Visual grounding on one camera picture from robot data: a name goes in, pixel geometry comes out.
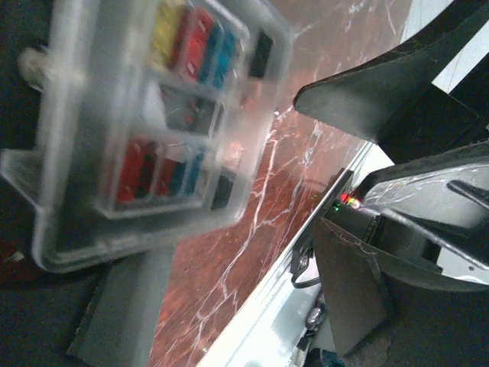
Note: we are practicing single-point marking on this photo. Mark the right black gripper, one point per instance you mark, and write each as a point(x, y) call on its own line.
point(430, 206)

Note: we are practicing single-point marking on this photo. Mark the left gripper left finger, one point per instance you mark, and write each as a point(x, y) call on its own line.
point(100, 316)

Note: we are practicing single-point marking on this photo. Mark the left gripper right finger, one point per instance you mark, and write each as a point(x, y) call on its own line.
point(386, 312)

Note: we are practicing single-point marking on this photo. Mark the blue fuse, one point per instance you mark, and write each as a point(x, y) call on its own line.
point(225, 58)

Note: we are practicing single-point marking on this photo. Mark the clear fuse box lid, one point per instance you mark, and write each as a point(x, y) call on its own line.
point(145, 130)

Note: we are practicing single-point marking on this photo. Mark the red fuse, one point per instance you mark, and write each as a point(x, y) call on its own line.
point(197, 25)

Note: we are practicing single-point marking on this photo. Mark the yellow fuse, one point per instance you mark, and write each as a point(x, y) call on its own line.
point(166, 27)

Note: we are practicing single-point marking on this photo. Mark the aluminium front rail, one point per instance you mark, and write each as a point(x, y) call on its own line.
point(269, 324)

